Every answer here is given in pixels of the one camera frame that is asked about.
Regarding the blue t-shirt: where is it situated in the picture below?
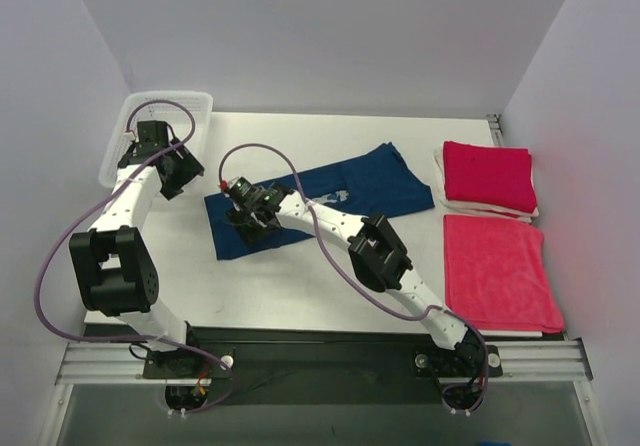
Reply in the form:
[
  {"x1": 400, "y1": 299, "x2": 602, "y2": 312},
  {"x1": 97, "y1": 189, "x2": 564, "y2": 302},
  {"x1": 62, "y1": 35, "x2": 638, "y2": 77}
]
[{"x1": 204, "y1": 143, "x2": 434, "y2": 261}]

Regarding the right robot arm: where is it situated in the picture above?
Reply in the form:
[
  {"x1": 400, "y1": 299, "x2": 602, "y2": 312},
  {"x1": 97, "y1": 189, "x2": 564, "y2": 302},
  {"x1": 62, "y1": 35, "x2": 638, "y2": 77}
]
[{"x1": 224, "y1": 186, "x2": 488, "y2": 374}]

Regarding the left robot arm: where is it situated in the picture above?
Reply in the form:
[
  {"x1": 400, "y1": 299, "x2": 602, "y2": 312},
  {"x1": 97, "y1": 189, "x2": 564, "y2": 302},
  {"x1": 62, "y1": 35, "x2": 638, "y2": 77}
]
[{"x1": 69, "y1": 139, "x2": 204, "y2": 378}]

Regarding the white plastic basket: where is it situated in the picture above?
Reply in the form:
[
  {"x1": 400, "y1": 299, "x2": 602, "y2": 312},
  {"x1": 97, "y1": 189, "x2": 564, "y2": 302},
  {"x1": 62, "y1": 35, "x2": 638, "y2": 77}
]
[{"x1": 98, "y1": 90, "x2": 213, "y2": 189}]

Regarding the pink towel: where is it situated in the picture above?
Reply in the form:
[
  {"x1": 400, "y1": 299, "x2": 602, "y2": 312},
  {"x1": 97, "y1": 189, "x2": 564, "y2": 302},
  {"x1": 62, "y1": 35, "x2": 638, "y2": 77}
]
[{"x1": 443, "y1": 214, "x2": 565, "y2": 334}]

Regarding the folded red t-shirt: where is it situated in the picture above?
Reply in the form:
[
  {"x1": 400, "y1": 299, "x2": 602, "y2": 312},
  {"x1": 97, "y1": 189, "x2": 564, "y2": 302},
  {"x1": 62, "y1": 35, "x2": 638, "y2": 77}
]
[{"x1": 441, "y1": 141, "x2": 538, "y2": 215}]

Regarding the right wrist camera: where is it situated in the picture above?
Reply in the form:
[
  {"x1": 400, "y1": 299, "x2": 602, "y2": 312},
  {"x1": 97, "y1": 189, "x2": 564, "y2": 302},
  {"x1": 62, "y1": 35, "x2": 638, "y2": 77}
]
[{"x1": 222, "y1": 177, "x2": 293, "y2": 214}]

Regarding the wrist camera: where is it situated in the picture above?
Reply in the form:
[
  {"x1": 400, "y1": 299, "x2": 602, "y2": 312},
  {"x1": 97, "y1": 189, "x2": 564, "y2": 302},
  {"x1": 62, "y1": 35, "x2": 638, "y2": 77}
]
[
  {"x1": 117, "y1": 120, "x2": 173, "y2": 168},
  {"x1": 222, "y1": 177, "x2": 293, "y2": 214}
]

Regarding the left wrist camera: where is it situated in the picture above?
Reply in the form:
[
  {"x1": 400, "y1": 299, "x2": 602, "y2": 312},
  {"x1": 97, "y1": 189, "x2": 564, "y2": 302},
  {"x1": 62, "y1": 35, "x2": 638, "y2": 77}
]
[{"x1": 117, "y1": 120, "x2": 173, "y2": 168}]

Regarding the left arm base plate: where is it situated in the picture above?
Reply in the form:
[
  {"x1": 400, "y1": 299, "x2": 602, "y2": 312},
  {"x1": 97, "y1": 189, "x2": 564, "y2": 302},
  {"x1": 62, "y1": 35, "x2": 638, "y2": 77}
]
[{"x1": 142, "y1": 349, "x2": 229, "y2": 380}]

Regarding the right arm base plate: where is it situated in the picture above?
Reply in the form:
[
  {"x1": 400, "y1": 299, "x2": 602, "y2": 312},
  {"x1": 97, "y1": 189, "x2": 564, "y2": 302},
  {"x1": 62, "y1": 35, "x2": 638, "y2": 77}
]
[{"x1": 411, "y1": 347, "x2": 479, "y2": 381}]

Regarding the aluminium rail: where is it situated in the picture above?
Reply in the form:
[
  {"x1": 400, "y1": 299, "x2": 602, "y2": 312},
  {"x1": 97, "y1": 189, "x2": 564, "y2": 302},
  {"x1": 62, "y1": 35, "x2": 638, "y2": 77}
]
[{"x1": 56, "y1": 341, "x2": 593, "y2": 385}]

